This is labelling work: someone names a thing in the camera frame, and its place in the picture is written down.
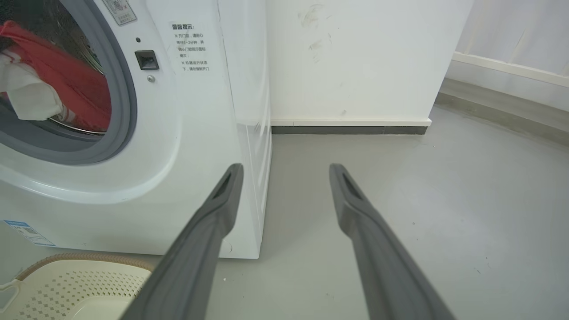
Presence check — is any grey rubber door gasket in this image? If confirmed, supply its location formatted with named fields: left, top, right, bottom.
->
left=0, top=0, right=138, bottom=166

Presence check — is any blue energy label sticker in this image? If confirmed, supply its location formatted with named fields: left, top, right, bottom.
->
left=3, top=220, right=56, bottom=247

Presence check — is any black door latch socket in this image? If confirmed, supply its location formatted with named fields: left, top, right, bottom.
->
left=135, top=50, right=160, bottom=71

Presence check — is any white warning label sticker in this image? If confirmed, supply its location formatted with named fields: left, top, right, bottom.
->
left=103, top=0, right=137, bottom=26

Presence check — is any cream perforated laundry basket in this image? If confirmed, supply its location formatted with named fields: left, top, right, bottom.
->
left=0, top=253, right=154, bottom=320

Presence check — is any white and grey baseboard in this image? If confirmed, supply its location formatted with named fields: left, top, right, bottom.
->
left=271, top=117, right=432, bottom=135

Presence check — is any red garment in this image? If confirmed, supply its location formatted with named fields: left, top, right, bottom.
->
left=0, top=20, right=112, bottom=132

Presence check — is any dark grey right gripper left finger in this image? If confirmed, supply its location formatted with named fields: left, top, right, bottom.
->
left=121, top=163, right=244, bottom=320

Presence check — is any white front-load washing machine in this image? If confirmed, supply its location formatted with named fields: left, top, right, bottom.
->
left=0, top=0, right=272, bottom=260

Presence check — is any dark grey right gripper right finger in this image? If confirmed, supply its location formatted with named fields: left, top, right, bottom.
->
left=329, top=163, right=457, bottom=320

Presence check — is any white garment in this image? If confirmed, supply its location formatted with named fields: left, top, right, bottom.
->
left=0, top=50, right=66, bottom=121

